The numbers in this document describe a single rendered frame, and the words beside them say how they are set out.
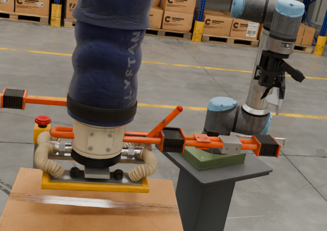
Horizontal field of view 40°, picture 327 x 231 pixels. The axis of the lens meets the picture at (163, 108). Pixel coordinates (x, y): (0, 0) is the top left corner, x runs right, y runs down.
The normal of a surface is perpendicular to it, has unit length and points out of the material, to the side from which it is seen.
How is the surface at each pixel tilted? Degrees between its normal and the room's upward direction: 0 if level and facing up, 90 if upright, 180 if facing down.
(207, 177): 0
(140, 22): 69
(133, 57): 73
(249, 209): 0
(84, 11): 63
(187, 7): 91
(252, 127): 100
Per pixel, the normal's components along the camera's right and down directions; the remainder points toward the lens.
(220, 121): -0.21, 0.35
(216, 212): 0.52, 0.38
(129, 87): 0.88, 0.05
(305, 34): 0.22, 0.39
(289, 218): 0.15, -0.92
